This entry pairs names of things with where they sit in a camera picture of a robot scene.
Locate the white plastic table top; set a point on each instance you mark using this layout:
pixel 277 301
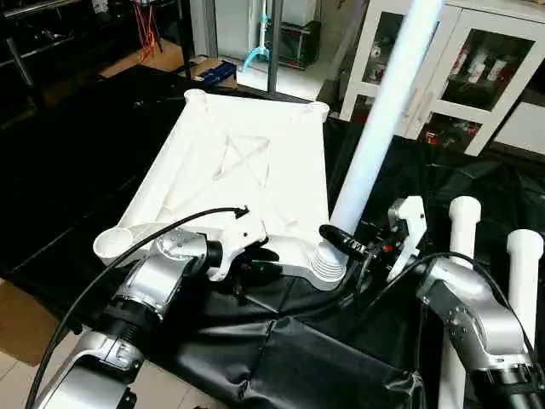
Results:
pixel 247 162

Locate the white plastic table leg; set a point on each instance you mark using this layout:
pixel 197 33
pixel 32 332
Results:
pixel 524 273
pixel 460 230
pixel 383 111

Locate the black work mat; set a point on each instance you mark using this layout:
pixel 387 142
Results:
pixel 281 358

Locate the brown cardboard box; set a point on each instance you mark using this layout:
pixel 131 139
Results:
pixel 215 73

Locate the white glass door cabinet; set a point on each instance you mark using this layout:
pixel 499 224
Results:
pixel 477 68

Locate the grey metal pole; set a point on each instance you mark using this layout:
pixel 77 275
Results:
pixel 274 47

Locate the light blue mop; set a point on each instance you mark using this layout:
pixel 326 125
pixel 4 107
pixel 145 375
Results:
pixel 257 47

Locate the white appliance cabinet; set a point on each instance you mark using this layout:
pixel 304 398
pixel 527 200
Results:
pixel 238 25

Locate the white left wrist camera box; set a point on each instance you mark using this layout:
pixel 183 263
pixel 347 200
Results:
pixel 243 239

